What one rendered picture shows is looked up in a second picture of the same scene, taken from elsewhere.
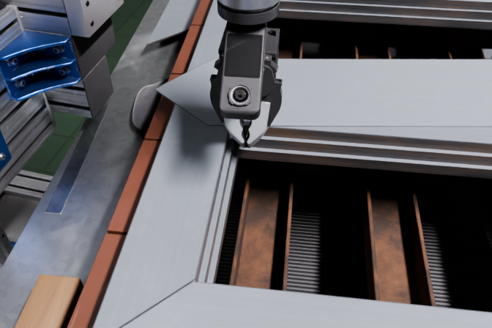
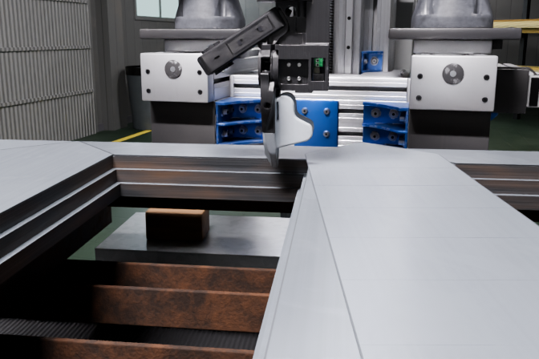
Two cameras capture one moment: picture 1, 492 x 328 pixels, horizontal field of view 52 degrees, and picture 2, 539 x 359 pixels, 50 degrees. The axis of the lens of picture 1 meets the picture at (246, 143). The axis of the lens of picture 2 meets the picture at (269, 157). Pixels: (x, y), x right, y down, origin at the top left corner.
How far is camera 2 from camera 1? 0.92 m
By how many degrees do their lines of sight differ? 82
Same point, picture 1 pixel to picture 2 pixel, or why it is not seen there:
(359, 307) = (39, 187)
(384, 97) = (402, 215)
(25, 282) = (220, 223)
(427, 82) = (478, 248)
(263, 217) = not seen: hidden behind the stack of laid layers
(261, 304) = (74, 166)
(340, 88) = (409, 196)
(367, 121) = (329, 203)
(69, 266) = (234, 233)
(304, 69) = (448, 183)
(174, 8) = not seen: outside the picture
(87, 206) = not seen: hidden behind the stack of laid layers
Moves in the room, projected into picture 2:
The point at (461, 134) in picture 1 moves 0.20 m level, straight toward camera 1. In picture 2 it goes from (310, 256) to (107, 215)
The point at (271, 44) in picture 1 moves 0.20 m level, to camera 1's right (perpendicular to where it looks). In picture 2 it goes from (293, 45) to (305, 48)
